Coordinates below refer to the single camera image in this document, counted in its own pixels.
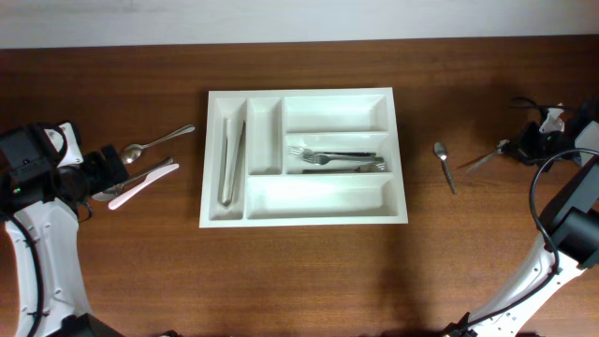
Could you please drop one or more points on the pink plastic knife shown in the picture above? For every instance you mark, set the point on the pink plastic knife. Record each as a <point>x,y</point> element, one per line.
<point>149,179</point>

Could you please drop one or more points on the silver metal tongs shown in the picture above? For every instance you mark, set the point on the silver metal tongs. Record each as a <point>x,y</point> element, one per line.
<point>234,130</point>

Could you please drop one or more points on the large silver spoon left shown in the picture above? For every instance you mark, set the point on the large silver spoon left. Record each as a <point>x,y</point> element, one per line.
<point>115,191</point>

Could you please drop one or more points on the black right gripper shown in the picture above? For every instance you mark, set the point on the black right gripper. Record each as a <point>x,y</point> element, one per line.
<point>520,149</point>

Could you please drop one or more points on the silver spoon upper left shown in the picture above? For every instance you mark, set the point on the silver spoon upper left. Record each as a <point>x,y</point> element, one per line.
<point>134,151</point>

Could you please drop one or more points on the small silver spoon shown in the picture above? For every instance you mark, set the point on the small silver spoon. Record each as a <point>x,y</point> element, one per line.
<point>441,152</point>
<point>482,160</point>

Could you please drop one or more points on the silver fork diagonal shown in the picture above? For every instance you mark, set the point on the silver fork diagonal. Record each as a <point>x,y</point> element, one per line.
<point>299,151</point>

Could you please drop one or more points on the white plastic cutlery tray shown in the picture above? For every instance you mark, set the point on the white plastic cutlery tray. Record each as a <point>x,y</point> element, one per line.
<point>271,191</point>

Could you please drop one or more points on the silver fork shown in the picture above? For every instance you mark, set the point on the silver fork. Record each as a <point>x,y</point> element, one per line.
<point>324,159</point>

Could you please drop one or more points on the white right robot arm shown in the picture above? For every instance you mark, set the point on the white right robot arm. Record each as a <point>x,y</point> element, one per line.
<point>567,243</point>

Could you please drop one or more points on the silver fork tines down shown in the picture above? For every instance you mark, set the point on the silver fork tines down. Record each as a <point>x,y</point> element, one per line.
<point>373,167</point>

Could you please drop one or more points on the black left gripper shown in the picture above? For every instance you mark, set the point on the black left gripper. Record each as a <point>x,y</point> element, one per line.
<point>107,177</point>

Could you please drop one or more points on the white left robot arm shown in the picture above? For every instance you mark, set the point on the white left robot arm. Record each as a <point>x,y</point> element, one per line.
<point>45,179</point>

